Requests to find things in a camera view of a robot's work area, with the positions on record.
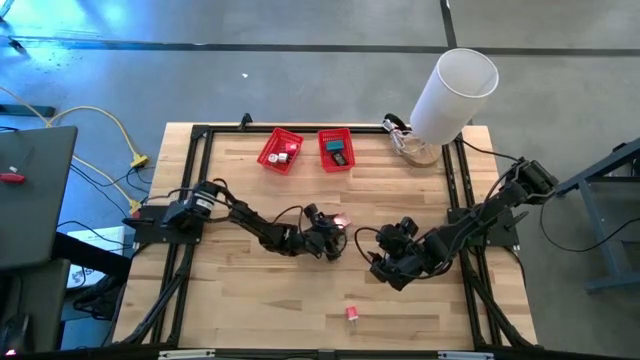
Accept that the bundled lamp cable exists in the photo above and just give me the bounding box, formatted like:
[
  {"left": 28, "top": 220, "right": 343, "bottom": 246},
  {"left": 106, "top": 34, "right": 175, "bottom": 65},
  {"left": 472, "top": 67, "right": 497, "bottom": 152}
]
[{"left": 382, "top": 113, "right": 419, "bottom": 156}]

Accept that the black aluminium table frame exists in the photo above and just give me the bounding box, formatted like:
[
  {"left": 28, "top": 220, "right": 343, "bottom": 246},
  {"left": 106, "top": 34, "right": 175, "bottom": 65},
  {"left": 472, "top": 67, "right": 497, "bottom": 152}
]
[{"left": 113, "top": 123, "right": 539, "bottom": 351}]

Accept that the black floor bar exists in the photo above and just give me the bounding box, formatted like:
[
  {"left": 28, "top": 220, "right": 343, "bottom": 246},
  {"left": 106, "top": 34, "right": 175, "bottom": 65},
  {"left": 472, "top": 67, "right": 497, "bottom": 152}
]
[{"left": 0, "top": 103, "right": 56, "bottom": 119}]

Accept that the yellow extension cable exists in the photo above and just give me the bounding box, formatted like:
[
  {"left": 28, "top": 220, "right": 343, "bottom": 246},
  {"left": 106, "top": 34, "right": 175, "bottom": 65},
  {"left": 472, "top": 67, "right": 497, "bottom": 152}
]
[{"left": 0, "top": 84, "right": 150, "bottom": 216}]

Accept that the grey metal stand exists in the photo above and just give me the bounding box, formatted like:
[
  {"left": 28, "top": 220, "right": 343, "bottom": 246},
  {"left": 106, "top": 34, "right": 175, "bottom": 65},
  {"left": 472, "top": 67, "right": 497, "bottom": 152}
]
[{"left": 551, "top": 137, "right": 640, "bottom": 294}]

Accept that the white paper sheet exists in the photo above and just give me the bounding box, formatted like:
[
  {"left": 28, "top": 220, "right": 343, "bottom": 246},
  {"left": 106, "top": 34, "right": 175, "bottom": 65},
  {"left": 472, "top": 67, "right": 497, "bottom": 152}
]
[{"left": 67, "top": 225, "right": 126, "bottom": 289}]

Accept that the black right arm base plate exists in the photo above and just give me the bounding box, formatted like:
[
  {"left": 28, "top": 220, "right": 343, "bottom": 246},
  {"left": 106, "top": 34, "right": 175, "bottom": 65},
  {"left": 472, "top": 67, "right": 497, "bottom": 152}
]
[{"left": 447, "top": 207, "right": 530, "bottom": 249}]

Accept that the white lamp shade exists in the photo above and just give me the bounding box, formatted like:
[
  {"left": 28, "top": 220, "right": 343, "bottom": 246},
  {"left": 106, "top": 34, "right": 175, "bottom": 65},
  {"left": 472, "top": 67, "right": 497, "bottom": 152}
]
[{"left": 409, "top": 47, "right": 500, "bottom": 147}]

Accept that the white frame end cap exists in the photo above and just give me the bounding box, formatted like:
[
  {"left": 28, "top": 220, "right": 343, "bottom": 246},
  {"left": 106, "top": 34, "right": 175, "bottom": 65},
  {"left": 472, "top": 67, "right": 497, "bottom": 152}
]
[
  {"left": 438, "top": 351, "right": 495, "bottom": 360},
  {"left": 158, "top": 349, "right": 216, "bottom": 360}
]

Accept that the black floor cable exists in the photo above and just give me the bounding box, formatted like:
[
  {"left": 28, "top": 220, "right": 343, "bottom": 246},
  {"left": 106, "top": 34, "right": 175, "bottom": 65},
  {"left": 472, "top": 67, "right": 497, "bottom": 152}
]
[{"left": 538, "top": 198, "right": 640, "bottom": 254}]

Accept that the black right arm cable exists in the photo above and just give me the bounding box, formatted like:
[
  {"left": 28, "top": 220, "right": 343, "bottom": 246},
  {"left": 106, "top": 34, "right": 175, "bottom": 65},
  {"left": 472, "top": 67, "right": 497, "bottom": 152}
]
[{"left": 459, "top": 138, "right": 521, "bottom": 162}]

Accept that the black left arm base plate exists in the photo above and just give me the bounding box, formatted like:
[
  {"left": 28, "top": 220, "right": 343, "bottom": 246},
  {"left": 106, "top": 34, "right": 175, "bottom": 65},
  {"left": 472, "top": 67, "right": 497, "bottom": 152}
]
[{"left": 130, "top": 202, "right": 204, "bottom": 246}]

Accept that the red plastic basket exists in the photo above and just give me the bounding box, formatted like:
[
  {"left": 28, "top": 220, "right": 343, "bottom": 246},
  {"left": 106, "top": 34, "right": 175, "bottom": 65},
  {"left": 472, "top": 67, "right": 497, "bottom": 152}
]
[
  {"left": 256, "top": 126, "right": 305, "bottom": 176},
  {"left": 317, "top": 128, "right": 357, "bottom": 174}
]

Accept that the dark grey desk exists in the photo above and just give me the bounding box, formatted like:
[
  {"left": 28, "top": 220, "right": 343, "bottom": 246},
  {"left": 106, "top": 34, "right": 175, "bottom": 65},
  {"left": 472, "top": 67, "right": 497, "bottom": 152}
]
[{"left": 0, "top": 125, "right": 79, "bottom": 271}]

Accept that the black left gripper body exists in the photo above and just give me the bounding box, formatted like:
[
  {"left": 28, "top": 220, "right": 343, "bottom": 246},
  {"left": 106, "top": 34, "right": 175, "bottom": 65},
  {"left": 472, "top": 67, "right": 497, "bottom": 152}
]
[{"left": 302, "top": 222, "right": 349, "bottom": 262}]

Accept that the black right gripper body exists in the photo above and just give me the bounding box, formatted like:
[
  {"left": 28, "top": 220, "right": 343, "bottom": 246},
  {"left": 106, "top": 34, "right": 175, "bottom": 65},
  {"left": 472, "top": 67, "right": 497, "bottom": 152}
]
[{"left": 379, "top": 234, "right": 441, "bottom": 276}]

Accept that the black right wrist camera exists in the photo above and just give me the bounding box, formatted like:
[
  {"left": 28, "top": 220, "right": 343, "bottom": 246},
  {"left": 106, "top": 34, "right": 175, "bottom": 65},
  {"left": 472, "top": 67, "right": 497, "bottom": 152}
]
[{"left": 396, "top": 215, "right": 421, "bottom": 241}]

